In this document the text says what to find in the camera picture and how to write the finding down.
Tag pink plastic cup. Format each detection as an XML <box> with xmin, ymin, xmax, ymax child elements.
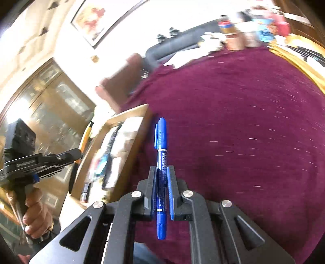
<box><xmin>272</xmin><ymin>13</ymin><xmax>290</xmax><ymax>36</ymax></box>

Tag yellow pen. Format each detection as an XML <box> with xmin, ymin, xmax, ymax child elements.
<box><xmin>69</xmin><ymin>121</ymin><xmax>94</xmax><ymax>193</ymax></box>

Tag brown packing tape roll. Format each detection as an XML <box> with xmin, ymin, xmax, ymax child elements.
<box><xmin>225</xmin><ymin>30</ymin><xmax>244</xmax><ymax>51</ymax></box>

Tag white plastic jar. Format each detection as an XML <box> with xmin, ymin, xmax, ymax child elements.
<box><xmin>241</xmin><ymin>23</ymin><xmax>259</xmax><ymax>47</ymax></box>

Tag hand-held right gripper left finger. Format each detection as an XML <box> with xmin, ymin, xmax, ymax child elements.
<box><xmin>29</xmin><ymin>166</ymin><xmax>159</xmax><ymax>264</ymax></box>

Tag shallow cardboard box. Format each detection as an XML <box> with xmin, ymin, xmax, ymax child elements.
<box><xmin>70</xmin><ymin>104</ymin><xmax>153</xmax><ymax>210</ymax></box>

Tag white plastic packet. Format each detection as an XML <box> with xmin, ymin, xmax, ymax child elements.
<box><xmin>112</xmin><ymin>118</ymin><xmax>139</xmax><ymax>188</ymax></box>

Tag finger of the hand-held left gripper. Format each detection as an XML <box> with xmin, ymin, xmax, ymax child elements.
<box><xmin>32</xmin><ymin>159</ymin><xmax>82</xmax><ymax>182</ymax></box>
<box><xmin>41</xmin><ymin>148</ymin><xmax>82</xmax><ymax>165</ymax></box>

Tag blue marker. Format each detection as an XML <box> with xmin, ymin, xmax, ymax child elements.
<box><xmin>154</xmin><ymin>117</ymin><xmax>168</xmax><ymax>240</ymax></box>

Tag brown armchair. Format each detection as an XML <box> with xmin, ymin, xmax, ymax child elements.
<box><xmin>95</xmin><ymin>53</ymin><xmax>145</xmax><ymax>113</ymax></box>

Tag white cotton glove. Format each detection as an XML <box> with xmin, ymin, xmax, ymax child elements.
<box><xmin>203</xmin><ymin>32</ymin><xmax>226</xmax><ymax>42</ymax></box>
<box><xmin>199</xmin><ymin>38</ymin><xmax>224</xmax><ymax>51</ymax></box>

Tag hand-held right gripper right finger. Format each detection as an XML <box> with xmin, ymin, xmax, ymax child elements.
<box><xmin>166</xmin><ymin>166</ymin><xmax>296</xmax><ymax>264</ymax></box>

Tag person's left hand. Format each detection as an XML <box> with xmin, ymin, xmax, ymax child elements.
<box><xmin>22</xmin><ymin>189</ymin><xmax>52</xmax><ymax>238</ymax></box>

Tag yellow tray box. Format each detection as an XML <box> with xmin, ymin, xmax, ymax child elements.
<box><xmin>268</xmin><ymin>34</ymin><xmax>325</xmax><ymax>84</ymax></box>

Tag wooden glass display cabinet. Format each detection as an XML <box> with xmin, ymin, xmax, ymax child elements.
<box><xmin>0</xmin><ymin>57</ymin><xmax>97</xmax><ymax>229</ymax></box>

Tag blue label plastic jar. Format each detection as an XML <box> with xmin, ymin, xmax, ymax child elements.
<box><xmin>254</xmin><ymin>13</ymin><xmax>276</xmax><ymax>42</ymax></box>

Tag framed painting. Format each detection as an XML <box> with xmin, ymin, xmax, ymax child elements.
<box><xmin>70</xmin><ymin>0</ymin><xmax>148</xmax><ymax>49</ymax></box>

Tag black leather sofa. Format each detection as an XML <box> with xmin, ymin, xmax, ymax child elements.
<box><xmin>145</xmin><ymin>19</ymin><xmax>229</xmax><ymax>70</ymax></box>

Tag maroon tablecloth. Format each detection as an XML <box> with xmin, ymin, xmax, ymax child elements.
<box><xmin>119</xmin><ymin>46</ymin><xmax>325</xmax><ymax>264</ymax></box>

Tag person's blue jeans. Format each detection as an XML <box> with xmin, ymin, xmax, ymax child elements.
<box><xmin>133</xmin><ymin>244</ymin><xmax>165</xmax><ymax>264</ymax></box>

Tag colourful tape roll stack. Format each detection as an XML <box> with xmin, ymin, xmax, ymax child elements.
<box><xmin>218</xmin><ymin>15</ymin><xmax>236</xmax><ymax>35</ymax></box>

